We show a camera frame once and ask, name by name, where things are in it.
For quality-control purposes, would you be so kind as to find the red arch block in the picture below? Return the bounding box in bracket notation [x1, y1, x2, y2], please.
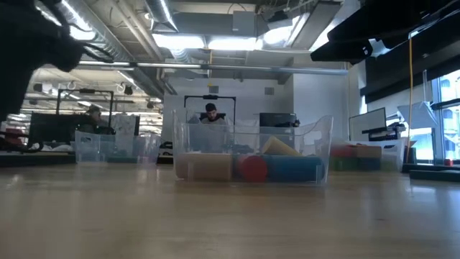
[330, 145, 356, 158]

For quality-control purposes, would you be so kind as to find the white screen monitor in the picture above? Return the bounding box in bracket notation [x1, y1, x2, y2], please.
[347, 106, 388, 142]

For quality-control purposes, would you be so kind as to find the grey ceiling box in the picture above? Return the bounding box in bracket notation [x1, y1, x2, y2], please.
[232, 10, 257, 34]

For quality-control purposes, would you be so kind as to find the black aluminium table frame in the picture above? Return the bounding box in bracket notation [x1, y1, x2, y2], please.
[0, 150, 460, 183]

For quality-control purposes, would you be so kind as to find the bright ceiling light panel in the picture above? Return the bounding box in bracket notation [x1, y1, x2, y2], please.
[152, 33, 262, 51]

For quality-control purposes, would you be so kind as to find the natural wood cylinder block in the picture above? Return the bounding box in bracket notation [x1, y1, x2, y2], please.
[175, 153, 234, 182]

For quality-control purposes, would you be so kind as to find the green arch block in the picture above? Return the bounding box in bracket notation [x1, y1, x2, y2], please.
[330, 157, 360, 171]

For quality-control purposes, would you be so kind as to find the clear plastic bin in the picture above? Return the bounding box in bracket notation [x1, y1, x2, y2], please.
[171, 109, 334, 186]
[328, 138, 408, 172]
[74, 129, 162, 165]

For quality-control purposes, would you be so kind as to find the natural wood arch block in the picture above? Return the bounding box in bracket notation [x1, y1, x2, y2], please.
[354, 145, 383, 160]

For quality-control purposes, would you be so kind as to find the person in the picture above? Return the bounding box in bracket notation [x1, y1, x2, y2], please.
[77, 104, 116, 136]
[195, 102, 231, 127]

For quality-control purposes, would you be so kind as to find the white board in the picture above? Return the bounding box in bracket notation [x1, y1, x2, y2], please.
[109, 113, 138, 137]

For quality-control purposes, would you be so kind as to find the black monitor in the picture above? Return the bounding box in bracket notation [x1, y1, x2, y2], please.
[258, 112, 300, 128]

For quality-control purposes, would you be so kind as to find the blue cylinder block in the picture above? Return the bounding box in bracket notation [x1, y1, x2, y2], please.
[265, 155, 326, 183]

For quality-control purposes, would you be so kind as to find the hanging yellow cable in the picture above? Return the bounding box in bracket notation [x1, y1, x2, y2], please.
[408, 37, 414, 161]

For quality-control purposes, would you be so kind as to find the ceiling light strip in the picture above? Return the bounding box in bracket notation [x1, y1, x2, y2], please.
[78, 60, 349, 76]

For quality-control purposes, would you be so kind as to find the silver ventilation duct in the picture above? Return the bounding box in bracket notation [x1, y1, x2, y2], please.
[35, 0, 170, 100]

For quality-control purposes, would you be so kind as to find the yellow cylinder block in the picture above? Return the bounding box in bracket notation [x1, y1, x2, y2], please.
[260, 135, 303, 158]

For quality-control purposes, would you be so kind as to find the white hanging sheet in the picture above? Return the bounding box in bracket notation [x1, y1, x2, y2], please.
[396, 69, 440, 130]

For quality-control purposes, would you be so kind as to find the red cylinder block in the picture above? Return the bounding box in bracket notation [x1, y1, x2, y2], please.
[235, 154, 269, 183]

